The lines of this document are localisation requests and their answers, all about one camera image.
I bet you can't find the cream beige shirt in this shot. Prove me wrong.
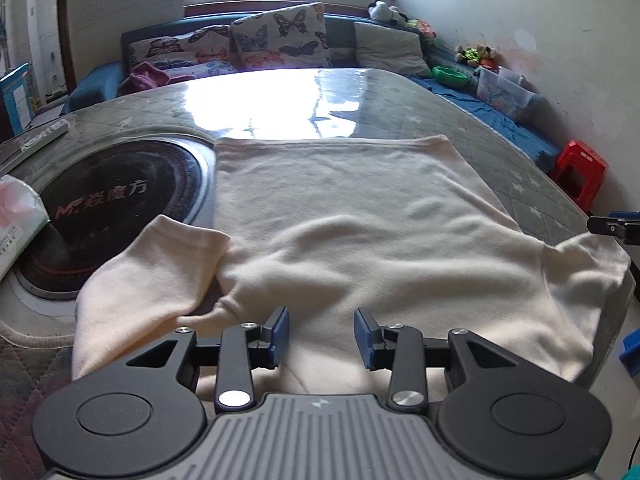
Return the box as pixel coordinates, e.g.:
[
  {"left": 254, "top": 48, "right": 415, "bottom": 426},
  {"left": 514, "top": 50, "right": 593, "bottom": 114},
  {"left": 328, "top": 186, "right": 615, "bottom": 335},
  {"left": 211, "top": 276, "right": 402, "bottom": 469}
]
[{"left": 72, "top": 136, "right": 630, "bottom": 394}]

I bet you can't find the red plastic stool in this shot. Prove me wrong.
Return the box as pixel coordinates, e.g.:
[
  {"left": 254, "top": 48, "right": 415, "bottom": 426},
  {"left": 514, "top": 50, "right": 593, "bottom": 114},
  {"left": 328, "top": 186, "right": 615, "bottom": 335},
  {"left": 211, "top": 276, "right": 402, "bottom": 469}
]
[{"left": 549, "top": 140, "right": 608, "bottom": 212}]

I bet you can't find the grey quilted table cover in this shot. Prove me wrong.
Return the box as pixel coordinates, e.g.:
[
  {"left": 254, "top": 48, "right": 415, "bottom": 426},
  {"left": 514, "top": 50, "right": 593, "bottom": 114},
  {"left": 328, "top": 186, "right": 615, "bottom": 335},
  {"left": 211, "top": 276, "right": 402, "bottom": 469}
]
[{"left": 1, "top": 68, "right": 639, "bottom": 479}]

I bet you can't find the blue sofa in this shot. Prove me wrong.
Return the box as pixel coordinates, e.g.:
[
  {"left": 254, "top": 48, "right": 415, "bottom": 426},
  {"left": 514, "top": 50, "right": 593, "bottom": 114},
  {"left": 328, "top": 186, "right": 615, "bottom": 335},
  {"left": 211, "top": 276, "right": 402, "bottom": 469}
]
[{"left": 64, "top": 12, "right": 561, "bottom": 172}]

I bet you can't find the clear plastic storage box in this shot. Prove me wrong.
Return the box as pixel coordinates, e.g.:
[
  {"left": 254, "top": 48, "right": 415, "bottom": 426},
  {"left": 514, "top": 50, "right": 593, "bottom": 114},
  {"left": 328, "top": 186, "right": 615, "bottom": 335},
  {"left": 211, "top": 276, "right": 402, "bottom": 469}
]
[{"left": 476, "top": 67, "right": 542, "bottom": 124}]

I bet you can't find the black round induction cooktop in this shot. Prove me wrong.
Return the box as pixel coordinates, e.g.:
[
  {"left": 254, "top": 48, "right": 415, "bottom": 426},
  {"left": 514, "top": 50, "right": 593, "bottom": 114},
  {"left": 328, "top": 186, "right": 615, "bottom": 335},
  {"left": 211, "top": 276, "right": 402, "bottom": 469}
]
[{"left": 14, "top": 138, "right": 214, "bottom": 300}]

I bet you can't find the colourful plush toy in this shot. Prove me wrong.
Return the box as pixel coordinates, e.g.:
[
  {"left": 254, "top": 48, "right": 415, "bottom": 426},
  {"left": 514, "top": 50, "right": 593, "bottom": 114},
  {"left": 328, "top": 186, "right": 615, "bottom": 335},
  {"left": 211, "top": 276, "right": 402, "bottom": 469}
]
[{"left": 454, "top": 44, "right": 497, "bottom": 70}]

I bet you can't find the green plastic bowl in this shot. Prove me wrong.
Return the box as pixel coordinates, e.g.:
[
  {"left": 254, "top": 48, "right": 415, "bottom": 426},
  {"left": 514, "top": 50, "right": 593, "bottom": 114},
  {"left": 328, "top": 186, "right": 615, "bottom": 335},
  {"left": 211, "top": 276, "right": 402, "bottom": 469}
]
[{"left": 432, "top": 65, "right": 469, "bottom": 89}]

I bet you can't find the pink white tissue pack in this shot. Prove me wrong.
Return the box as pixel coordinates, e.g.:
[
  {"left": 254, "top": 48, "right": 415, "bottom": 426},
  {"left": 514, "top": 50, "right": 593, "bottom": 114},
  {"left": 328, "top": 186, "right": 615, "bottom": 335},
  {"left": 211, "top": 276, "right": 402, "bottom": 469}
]
[{"left": 0, "top": 174, "right": 50, "bottom": 278}]

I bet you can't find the white remote control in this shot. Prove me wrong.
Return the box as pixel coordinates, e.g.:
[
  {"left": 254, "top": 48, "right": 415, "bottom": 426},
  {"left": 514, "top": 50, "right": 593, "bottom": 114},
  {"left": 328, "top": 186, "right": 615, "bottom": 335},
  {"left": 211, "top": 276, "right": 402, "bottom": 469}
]
[{"left": 1, "top": 119, "right": 70, "bottom": 174}]

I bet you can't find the grey plain cushion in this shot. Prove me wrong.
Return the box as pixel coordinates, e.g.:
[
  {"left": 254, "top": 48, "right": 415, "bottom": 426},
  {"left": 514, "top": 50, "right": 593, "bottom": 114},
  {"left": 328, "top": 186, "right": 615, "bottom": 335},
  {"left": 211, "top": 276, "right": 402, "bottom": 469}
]
[{"left": 354, "top": 22, "right": 432, "bottom": 78}]

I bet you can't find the black white panda plush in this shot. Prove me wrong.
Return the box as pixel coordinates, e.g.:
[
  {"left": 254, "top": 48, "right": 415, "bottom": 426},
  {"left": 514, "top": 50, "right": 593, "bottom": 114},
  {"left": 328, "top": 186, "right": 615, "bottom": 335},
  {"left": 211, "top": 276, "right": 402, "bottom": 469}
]
[{"left": 368, "top": 0, "right": 399, "bottom": 24}]

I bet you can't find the magenta crumpled garment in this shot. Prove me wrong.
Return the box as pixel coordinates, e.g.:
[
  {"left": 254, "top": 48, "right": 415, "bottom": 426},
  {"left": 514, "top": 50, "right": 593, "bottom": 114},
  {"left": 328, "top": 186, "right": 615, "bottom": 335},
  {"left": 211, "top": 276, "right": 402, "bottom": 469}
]
[{"left": 118, "top": 62, "right": 170, "bottom": 96}]

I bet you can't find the blue white cabinet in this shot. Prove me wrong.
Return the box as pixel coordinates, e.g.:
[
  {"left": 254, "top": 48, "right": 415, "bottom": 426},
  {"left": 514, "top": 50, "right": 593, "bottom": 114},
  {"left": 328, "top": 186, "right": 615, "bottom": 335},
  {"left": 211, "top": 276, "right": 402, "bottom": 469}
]
[{"left": 1, "top": 63, "right": 35, "bottom": 136}]

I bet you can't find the left butterfly print pillow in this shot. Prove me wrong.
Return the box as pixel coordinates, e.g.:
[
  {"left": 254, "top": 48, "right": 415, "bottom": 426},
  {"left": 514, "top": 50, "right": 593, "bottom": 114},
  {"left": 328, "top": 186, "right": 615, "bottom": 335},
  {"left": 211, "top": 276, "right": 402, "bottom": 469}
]
[{"left": 128, "top": 25, "right": 238, "bottom": 78}]

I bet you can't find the butterfly print pillow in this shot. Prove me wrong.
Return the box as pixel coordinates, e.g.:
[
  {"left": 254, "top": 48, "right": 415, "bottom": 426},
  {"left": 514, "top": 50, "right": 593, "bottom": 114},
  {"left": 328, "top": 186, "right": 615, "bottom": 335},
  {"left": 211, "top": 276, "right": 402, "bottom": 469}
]
[
  {"left": 128, "top": 25, "right": 238, "bottom": 78},
  {"left": 230, "top": 2, "right": 331, "bottom": 70}
]

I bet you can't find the right butterfly print pillow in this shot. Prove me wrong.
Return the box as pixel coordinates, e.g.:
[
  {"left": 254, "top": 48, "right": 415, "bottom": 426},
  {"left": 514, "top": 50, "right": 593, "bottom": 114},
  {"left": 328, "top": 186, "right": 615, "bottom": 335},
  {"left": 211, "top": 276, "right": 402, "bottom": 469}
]
[{"left": 230, "top": 2, "right": 331, "bottom": 70}]

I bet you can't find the dark wooden door frame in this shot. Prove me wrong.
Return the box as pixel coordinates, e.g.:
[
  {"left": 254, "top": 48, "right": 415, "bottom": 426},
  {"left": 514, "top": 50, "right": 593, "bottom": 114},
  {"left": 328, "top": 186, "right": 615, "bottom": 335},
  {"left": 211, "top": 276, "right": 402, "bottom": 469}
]
[{"left": 56, "top": 0, "right": 77, "bottom": 94}]

